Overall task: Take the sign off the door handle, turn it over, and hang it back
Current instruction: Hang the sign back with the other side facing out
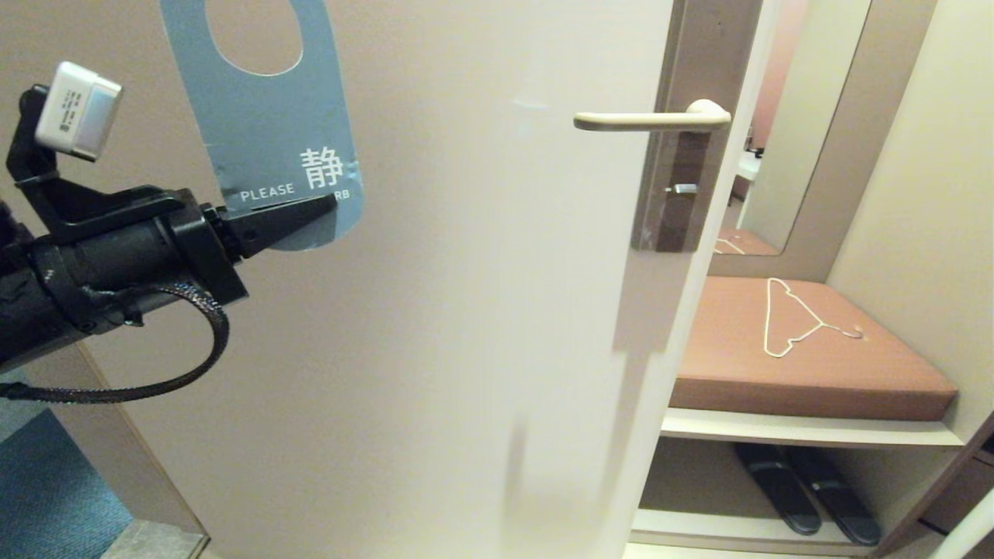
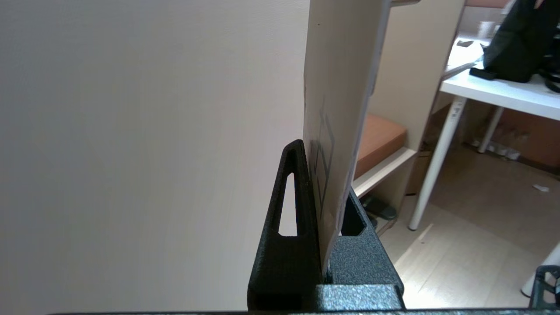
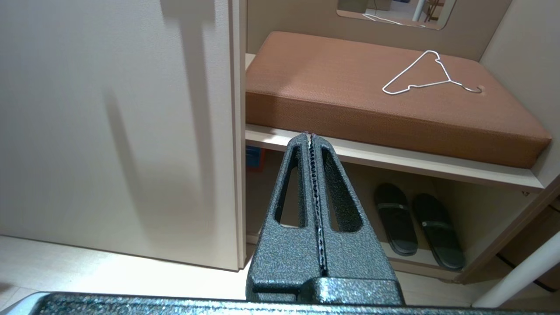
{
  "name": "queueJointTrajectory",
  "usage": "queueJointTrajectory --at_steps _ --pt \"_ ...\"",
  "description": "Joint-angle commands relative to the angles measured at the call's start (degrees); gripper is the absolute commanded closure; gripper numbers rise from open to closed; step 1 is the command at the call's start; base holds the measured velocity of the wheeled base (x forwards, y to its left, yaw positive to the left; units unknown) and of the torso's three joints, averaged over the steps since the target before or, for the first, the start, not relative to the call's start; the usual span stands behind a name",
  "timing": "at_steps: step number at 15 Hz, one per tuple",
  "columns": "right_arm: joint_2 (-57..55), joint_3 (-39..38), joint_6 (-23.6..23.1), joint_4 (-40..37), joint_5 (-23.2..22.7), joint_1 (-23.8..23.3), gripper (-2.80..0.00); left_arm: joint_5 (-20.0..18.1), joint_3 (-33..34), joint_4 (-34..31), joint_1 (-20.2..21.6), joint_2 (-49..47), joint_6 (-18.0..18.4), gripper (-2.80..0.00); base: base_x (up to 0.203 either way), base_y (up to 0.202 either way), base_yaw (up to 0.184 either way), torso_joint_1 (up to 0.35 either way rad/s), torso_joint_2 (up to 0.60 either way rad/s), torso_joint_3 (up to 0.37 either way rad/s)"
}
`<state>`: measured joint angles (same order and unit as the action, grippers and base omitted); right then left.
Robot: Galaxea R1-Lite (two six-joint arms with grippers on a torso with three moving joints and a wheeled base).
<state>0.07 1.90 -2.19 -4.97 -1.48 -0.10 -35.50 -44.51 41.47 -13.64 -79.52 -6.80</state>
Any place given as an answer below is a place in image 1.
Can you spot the taupe framed wall mirror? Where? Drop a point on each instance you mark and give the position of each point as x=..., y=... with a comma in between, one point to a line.
x=808, y=116

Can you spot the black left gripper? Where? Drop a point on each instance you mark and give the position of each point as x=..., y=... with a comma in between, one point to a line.
x=124, y=248

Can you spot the beige room door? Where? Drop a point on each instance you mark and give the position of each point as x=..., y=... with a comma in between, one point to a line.
x=466, y=310

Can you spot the white low shelf board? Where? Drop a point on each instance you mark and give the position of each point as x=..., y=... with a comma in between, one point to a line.
x=699, y=532

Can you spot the white bench shelf board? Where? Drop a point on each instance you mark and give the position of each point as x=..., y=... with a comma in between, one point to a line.
x=776, y=431

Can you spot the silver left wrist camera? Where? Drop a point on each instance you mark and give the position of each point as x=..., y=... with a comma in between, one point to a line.
x=78, y=112

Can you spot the brown leather seat cushion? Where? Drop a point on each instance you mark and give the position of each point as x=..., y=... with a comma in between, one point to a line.
x=738, y=365

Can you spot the dark slipper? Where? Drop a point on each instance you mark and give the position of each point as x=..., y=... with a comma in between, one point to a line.
x=780, y=489
x=842, y=501

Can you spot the white slanted bar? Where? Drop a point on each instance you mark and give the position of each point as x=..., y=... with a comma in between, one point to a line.
x=971, y=536

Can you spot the blue do-not-disturb door sign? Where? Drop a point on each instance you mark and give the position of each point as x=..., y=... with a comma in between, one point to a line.
x=264, y=124

